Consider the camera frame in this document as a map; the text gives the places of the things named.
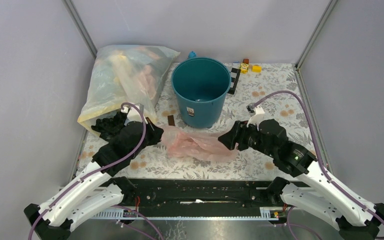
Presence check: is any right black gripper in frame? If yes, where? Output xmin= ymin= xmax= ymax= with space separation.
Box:
xmin=217 ymin=118 xmax=276 ymax=157

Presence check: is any pink plastic trash bag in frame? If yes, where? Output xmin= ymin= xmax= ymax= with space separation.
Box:
xmin=161 ymin=125 xmax=239 ymax=162

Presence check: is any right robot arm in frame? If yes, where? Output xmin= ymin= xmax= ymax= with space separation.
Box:
xmin=218 ymin=119 xmax=384 ymax=240

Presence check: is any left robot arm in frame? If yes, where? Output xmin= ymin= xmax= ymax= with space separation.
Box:
xmin=24 ymin=119 xmax=164 ymax=240

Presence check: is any black plastic trash bag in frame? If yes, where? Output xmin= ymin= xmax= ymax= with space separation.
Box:
xmin=91 ymin=111 xmax=128 ymax=142

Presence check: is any teal plastic trash bin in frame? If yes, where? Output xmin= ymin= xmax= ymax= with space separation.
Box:
xmin=171 ymin=57 xmax=231 ymax=129

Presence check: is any large clear bag of bags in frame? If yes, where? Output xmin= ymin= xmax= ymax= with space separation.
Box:
xmin=77 ymin=45 xmax=180 ymax=137

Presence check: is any blue object behind bin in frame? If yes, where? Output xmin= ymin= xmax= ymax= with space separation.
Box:
xmin=187 ymin=51 xmax=197 ymax=60

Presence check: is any small brown wooden block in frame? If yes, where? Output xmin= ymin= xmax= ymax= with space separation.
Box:
xmin=167 ymin=115 xmax=176 ymax=126

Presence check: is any floral patterned tablecloth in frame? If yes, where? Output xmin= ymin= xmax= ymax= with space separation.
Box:
xmin=119 ymin=63 xmax=320 ymax=181

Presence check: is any black white checkered board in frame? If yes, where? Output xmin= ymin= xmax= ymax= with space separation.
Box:
xmin=227 ymin=67 xmax=241 ymax=95

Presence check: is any yellow cube block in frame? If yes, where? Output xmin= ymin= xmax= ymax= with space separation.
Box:
xmin=251 ymin=65 xmax=262 ymax=73

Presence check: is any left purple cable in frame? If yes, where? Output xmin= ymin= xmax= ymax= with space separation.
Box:
xmin=27 ymin=102 xmax=147 ymax=240

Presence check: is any purple cable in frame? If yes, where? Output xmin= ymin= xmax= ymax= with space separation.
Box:
xmin=246 ymin=90 xmax=384 ymax=240
xmin=27 ymin=102 xmax=147 ymax=240

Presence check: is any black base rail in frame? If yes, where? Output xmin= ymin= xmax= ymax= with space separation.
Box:
xmin=112 ymin=176 xmax=285 ymax=211

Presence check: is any slotted cable duct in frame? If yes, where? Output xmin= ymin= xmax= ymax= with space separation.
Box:
xmin=92 ymin=206 xmax=284 ymax=221

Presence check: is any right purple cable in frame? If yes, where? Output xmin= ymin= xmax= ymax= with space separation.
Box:
xmin=246 ymin=90 xmax=384 ymax=240

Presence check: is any left aluminium frame post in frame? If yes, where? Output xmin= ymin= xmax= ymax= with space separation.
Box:
xmin=62 ymin=0 xmax=98 ymax=59

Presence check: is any aluminium frame post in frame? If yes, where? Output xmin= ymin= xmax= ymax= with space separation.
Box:
xmin=62 ymin=0 xmax=98 ymax=59
xmin=295 ymin=0 xmax=339 ymax=71

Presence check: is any right aluminium frame post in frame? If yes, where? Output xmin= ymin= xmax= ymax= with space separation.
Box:
xmin=295 ymin=0 xmax=339 ymax=71

